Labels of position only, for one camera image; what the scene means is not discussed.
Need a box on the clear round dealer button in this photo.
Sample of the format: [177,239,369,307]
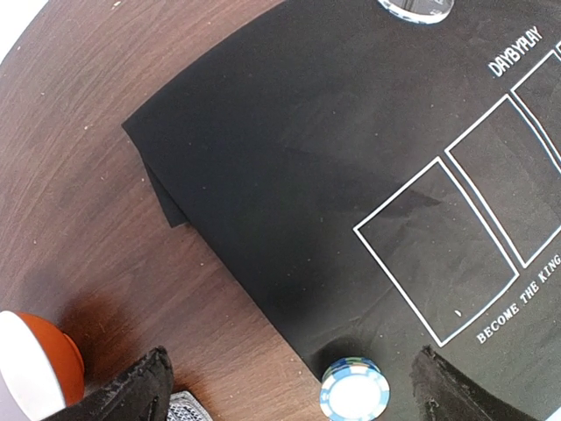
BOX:
[378,0,455,25]

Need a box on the blue white chip stack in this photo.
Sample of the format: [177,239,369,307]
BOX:
[319,357,390,420]

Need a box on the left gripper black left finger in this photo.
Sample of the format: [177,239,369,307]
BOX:
[48,346,174,421]

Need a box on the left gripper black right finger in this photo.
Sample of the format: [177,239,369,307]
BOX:
[410,346,533,421]

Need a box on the black poker cloth mat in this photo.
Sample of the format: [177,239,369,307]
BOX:
[124,1,560,420]

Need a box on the white red bowl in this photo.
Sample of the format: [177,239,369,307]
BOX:
[1,310,85,420]

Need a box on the grey playing card deck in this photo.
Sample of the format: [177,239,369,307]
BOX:
[167,391,212,421]

